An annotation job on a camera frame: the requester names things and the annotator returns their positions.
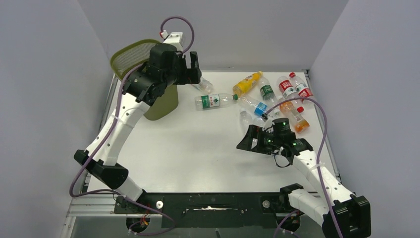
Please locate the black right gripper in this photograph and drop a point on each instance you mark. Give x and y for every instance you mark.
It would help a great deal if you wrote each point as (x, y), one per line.
(254, 132)

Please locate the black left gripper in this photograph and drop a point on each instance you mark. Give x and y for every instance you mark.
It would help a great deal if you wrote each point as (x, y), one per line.
(190, 76)

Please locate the small clear water bottle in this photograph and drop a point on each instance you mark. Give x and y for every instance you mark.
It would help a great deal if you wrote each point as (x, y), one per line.
(204, 86)

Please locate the green label Nongfu water bottle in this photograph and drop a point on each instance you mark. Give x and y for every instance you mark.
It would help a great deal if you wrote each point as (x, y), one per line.
(215, 101)

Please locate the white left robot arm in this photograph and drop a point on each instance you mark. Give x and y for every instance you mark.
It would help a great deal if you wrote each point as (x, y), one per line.
(140, 88)

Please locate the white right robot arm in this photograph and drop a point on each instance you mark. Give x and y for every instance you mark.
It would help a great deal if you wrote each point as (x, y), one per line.
(339, 212)

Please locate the clear bottle white Cestbon cap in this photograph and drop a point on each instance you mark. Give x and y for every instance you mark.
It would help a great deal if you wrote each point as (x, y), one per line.
(245, 119)

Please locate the blue label water bottle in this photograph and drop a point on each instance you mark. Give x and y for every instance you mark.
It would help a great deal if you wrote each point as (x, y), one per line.
(255, 106)

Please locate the dark green label bottle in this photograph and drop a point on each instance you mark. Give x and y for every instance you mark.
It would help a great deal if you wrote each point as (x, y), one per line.
(266, 91)

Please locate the yellow juice bottle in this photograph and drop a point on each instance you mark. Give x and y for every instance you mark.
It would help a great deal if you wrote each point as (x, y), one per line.
(245, 85)

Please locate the orange label tea bottle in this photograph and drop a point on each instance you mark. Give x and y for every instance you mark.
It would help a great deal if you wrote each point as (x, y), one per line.
(295, 118)

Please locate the red label bottle red cap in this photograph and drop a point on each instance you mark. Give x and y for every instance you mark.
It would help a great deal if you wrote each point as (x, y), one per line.
(289, 92)

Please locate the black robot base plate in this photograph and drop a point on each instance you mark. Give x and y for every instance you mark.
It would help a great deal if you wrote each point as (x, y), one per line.
(209, 210)

